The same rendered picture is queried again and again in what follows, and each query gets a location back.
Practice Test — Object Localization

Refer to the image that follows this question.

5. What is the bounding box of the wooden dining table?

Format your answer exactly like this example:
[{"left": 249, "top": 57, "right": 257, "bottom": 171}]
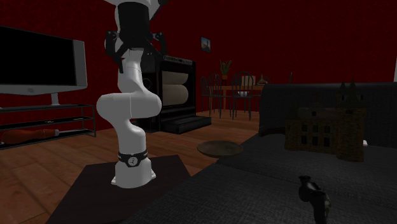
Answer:
[{"left": 214, "top": 59, "right": 271, "bottom": 113}]

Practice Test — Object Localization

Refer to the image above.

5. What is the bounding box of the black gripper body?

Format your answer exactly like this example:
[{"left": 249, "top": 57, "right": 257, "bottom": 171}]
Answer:
[{"left": 118, "top": 2, "right": 151, "bottom": 50}]

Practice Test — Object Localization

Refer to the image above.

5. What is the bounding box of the brown round plate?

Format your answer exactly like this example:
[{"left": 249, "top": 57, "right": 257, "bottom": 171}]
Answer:
[{"left": 196, "top": 140, "right": 244, "bottom": 158}]

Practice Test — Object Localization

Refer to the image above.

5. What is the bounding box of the dark grey sofa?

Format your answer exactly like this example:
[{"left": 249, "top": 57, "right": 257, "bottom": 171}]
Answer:
[{"left": 120, "top": 81, "right": 397, "bottom": 224}]

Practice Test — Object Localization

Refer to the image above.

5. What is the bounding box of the grey flat screen television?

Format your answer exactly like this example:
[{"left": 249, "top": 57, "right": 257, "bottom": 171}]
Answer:
[{"left": 0, "top": 25, "right": 88, "bottom": 106}]

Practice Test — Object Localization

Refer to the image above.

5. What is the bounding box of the small framed wall picture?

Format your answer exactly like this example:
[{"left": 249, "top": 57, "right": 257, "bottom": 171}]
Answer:
[{"left": 200, "top": 36, "right": 212, "bottom": 53}]

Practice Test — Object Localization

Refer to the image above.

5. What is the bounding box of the black curved handheld object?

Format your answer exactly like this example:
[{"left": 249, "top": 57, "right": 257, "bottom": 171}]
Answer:
[{"left": 298, "top": 174, "right": 332, "bottom": 224}]

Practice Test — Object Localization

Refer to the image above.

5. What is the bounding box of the dark robot stand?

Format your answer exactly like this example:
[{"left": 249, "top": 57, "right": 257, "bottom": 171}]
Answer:
[{"left": 45, "top": 154, "right": 192, "bottom": 224}]

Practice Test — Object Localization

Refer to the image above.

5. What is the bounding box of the dark spindle-back chair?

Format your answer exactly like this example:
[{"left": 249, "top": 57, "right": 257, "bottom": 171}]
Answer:
[
  {"left": 230, "top": 71, "right": 255, "bottom": 122},
  {"left": 206, "top": 73, "right": 225, "bottom": 119}
]

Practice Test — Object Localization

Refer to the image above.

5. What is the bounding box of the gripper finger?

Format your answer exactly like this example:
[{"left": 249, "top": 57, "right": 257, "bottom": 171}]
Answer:
[
  {"left": 144, "top": 31, "right": 169, "bottom": 57},
  {"left": 104, "top": 29, "right": 132, "bottom": 74}
]

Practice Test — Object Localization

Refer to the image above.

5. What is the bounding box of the brown castle model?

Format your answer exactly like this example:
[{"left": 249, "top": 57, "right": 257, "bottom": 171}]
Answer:
[{"left": 284, "top": 80, "right": 368, "bottom": 163}]

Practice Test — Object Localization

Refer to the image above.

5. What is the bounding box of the black fireplace stove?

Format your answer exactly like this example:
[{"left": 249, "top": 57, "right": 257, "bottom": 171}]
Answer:
[{"left": 139, "top": 53, "right": 212, "bottom": 135}]

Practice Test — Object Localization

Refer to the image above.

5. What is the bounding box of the black television shelf rack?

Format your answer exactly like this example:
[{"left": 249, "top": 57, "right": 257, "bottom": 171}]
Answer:
[{"left": 0, "top": 103, "right": 97, "bottom": 151}]

